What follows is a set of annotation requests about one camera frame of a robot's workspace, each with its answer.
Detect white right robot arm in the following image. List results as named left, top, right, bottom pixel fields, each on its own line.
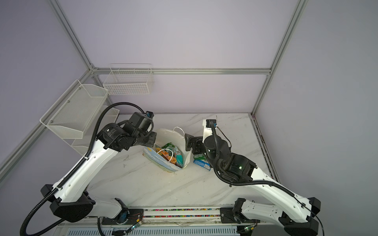
left=185, top=134, right=322, bottom=236

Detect orange Fox's candy bag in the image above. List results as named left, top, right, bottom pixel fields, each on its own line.
left=156, top=147, right=176, bottom=165

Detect black corrugated cable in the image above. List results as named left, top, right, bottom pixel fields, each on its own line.
left=210, top=125, right=296, bottom=198
left=20, top=101, right=145, bottom=236

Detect white printed paper bag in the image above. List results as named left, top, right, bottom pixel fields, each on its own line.
left=142, top=127, right=193, bottom=173

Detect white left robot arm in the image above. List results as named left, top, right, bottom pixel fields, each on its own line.
left=41, top=120, right=156, bottom=224

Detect green candy bag right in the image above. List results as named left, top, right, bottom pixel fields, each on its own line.
left=194, top=154, right=206, bottom=161

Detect blue snack packet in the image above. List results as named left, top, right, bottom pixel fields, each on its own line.
left=194, top=160, right=212, bottom=171

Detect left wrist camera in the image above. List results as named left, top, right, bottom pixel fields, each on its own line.
left=128, top=112, right=153, bottom=134

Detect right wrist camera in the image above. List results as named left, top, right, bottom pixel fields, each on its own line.
left=203, top=119, right=217, bottom=140

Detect white mesh shelf upper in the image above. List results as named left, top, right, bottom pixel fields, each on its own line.
left=40, top=80, right=108, bottom=139

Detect teal Fox's candy bag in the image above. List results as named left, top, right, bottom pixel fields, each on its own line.
left=174, top=147, right=184, bottom=168
left=162, top=142, right=176, bottom=151

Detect white wire basket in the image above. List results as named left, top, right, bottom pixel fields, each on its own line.
left=103, top=64, right=154, bottom=95

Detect black corrugated cable left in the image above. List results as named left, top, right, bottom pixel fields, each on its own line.
left=20, top=101, right=145, bottom=236

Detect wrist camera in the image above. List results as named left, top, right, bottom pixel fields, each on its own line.
left=128, top=112, right=153, bottom=134
left=203, top=119, right=217, bottom=140

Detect aluminium frame posts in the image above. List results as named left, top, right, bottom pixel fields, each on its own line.
left=0, top=0, right=309, bottom=204

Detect black corrugated cable right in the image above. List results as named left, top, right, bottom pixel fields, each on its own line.
left=210, top=125, right=296, bottom=198

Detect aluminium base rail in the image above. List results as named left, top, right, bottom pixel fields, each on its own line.
left=54, top=201, right=312, bottom=236

